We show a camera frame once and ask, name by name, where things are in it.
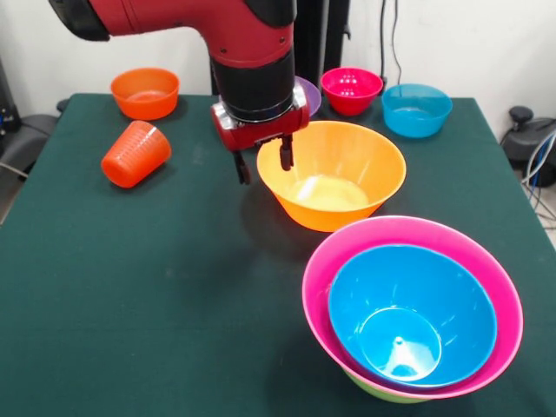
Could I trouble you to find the large orange bowl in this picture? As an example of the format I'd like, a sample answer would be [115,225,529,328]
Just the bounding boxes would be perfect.
[255,120,407,233]

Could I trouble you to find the small crimson bowl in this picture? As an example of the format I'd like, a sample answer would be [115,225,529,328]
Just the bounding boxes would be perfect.
[320,67,385,116]

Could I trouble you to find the dark green tablecloth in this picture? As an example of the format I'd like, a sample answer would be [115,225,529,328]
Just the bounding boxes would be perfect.
[0,93,556,417]

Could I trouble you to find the purple bowl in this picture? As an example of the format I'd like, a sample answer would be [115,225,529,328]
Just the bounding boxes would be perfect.
[295,76,322,118]

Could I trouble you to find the small blue bowl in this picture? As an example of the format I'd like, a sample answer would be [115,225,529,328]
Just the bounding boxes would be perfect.
[381,83,453,139]

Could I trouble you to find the large pink bowl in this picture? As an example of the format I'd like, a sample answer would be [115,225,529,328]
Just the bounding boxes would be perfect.
[301,215,525,400]

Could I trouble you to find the medium green bowl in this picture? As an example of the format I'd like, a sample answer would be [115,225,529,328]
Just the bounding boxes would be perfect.
[341,367,432,405]

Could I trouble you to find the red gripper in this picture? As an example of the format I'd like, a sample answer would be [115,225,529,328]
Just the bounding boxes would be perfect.
[211,85,312,186]

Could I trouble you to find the orange-red plastic cup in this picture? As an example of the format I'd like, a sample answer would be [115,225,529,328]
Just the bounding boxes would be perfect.
[101,120,173,189]

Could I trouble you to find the large blue bowl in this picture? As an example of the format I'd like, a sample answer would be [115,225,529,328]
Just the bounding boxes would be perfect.
[328,245,499,387]

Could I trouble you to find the small orange bowl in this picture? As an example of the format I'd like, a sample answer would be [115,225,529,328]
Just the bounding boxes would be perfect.
[109,67,181,122]

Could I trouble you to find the blue and white cables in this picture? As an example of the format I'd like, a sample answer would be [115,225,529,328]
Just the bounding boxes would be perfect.
[520,129,556,227]

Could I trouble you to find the black electronics box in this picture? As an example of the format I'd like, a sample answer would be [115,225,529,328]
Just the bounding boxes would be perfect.
[0,58,22,131]

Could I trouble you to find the black wall cable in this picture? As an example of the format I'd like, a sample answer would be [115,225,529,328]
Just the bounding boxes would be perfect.
[380,0,420,100]

